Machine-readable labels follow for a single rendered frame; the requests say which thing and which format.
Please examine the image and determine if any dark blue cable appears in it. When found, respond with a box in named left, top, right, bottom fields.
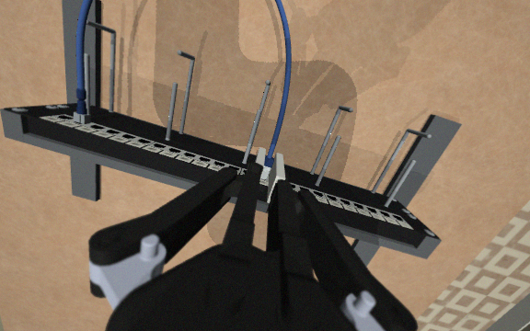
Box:
left=76, top=0, right=292, bottom=158

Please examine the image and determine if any white network cable plug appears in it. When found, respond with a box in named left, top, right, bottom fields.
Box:
left=261, top=155, right=274, bottom=179

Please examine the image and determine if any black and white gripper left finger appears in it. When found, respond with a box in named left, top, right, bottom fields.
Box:
left=88, top=148, right=266, bottom=319

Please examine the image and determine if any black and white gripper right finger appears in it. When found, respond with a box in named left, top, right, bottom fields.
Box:
left=266, top=153, right=418, bottom=331

